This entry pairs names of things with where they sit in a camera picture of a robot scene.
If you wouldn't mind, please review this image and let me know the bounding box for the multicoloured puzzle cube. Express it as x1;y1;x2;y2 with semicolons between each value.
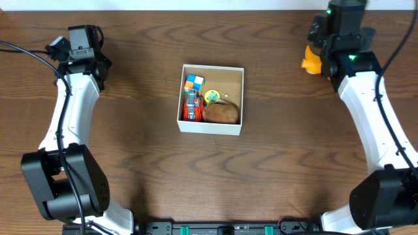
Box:
184;74;204;93

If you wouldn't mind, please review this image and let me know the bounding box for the red toy truck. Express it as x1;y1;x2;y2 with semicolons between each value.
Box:
183;89;204;122

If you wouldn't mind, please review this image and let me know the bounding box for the wooden cat rattle drum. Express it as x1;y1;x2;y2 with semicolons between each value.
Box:
204;89;229;103

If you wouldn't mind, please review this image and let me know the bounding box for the brown plush toy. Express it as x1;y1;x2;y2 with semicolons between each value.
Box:
202;102;239;124

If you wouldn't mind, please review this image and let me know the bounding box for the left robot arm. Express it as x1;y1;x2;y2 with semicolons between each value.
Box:
21;25;135;234

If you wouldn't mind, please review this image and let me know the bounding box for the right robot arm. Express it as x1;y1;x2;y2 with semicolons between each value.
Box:
301;0;417;234

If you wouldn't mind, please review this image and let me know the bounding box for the white cardboard box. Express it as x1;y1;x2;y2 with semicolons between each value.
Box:
176;64;244;136

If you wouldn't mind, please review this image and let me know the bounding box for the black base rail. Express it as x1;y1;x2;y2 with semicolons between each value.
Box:
133;219;323;235

